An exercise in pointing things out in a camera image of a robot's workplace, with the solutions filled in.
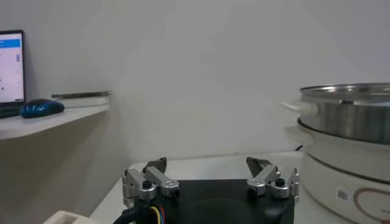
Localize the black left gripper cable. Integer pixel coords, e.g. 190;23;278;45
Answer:
112;205;167;224

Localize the flat black box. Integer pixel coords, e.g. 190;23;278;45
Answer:
51;90;113;99

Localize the white side desk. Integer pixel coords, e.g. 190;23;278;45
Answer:
0;103;112;141

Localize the white electric cooker pot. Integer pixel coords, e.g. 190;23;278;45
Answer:
283;118;390;224

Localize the blue computer mouse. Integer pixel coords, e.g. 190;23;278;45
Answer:
19;98;65;119

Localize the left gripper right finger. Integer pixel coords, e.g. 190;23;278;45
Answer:
246;156;301;203

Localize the perforated steel steamer basket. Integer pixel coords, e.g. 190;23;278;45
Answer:
280;82;390;145

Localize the open black laptop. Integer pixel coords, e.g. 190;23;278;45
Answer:
0;29;27;119

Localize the flat white box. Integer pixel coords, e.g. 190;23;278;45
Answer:
59;94;112;109

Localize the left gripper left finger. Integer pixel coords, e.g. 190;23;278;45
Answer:
121;157;180;208

